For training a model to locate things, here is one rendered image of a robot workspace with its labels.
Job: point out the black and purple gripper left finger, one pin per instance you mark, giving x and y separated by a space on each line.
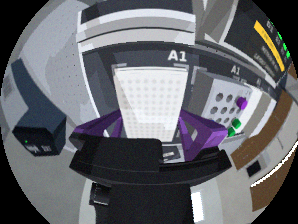
98 125

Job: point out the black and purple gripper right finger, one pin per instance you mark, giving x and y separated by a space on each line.
209 134

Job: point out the white well plate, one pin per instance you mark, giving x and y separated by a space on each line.
150 100
253 101

